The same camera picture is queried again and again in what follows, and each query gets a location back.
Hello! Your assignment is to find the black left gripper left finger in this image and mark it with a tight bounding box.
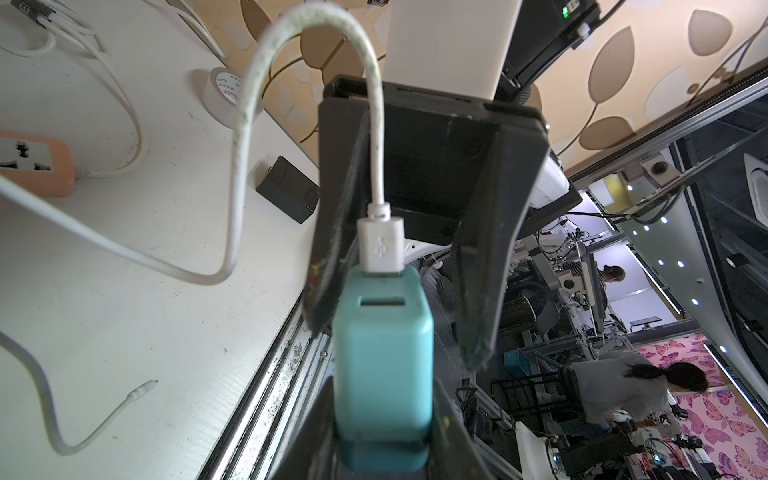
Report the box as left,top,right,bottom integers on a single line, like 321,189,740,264
270,378,336,480

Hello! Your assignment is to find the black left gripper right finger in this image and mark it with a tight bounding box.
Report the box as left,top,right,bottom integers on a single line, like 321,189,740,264
428,380,493,480

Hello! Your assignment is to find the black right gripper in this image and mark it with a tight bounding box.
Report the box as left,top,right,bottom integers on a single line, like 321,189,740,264
303,75,549,371

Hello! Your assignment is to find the white usb cable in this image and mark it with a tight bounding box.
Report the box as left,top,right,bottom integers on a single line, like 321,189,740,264
0,1,407,456

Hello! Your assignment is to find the teal usb charger adapter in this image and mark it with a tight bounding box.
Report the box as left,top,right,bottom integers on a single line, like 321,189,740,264
332,266,434,473

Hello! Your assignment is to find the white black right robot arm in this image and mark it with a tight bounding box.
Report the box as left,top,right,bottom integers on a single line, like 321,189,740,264
300,1,599,367

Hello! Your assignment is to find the black block on table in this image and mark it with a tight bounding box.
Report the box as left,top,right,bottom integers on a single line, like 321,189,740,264
256,156,320,224

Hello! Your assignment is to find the person in grey shirt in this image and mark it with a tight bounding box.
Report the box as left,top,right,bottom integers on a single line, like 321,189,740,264
565,352,710,424

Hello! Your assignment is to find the white tape roll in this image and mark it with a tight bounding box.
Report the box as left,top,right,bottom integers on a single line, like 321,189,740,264
200,67,243,130

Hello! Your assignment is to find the pink power strip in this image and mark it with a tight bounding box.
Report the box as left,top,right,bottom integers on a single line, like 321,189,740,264
1,131,76,198

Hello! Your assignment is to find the aluminium frame rail front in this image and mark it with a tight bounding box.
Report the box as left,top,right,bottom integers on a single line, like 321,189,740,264
198,299,333,480

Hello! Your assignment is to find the white power strip cord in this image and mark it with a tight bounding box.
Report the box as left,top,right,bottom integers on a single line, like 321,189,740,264
0,0,226,180

